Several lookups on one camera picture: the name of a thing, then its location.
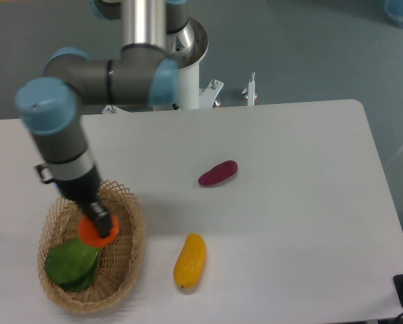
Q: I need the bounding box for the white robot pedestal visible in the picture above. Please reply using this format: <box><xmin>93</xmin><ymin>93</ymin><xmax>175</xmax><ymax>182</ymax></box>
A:
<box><xmin>99</xmin><ymin>13</ymin><xmax>223</xmax><ymax>111</ymax></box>

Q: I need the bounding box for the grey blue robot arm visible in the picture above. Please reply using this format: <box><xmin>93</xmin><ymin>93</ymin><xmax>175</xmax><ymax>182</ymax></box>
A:
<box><xmin>15</xmin><ymin>1</ymin><xmax>188</xmax><ymax>238</ymax></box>

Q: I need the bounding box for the woven wicker basket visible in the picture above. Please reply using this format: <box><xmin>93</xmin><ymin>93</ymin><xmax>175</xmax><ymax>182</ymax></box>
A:
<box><xmin>37</xmin><ymin>180</ymin><xmax>145</xmax><ymax>314</ymax></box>

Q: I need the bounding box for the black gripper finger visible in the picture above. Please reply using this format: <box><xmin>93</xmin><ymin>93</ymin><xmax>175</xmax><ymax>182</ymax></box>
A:
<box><xmin>85</xmin><ymin>201</ymin><xmax>111</xmax><ymax>238</ymax></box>

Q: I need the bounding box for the purple sweet potato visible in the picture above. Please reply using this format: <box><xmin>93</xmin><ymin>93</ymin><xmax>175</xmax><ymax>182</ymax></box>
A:
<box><xmin>198</xmin><ymin>160</ymin><xmax>238</xmax><ymax>186</ymax></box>

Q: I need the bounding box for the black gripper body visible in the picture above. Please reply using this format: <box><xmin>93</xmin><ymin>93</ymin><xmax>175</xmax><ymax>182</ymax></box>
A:
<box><xmin>55</xmin><ymin>166</ymin><xmax>101</xmax><ymax>214</ymax></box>

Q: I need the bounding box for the yellow mango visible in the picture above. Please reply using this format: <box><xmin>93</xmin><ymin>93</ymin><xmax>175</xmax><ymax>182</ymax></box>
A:
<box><xmin>173</xmin><ymin>233</ymin><xmax>207</xmax><ymax>290</ymax></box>

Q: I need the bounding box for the orange fruit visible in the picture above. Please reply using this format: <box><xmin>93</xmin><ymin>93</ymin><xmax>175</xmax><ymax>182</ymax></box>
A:
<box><xmin>78</xmin><ymin>215</ymin><xmax>119</xmax><ymax>248</ymax></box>

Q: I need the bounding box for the white stand foot with caster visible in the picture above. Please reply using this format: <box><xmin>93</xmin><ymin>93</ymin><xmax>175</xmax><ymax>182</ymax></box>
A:
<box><xmin>242</xmin><ymin>72</ymin><xmax>258</xmax><ymax>106</ymax></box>

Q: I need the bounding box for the green bok choy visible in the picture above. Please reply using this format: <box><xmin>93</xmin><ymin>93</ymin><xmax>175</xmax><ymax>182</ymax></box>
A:
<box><xmin>45</xmin><ymin>238</ymin><xmax>101</xmax><ymax>292</ymax></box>

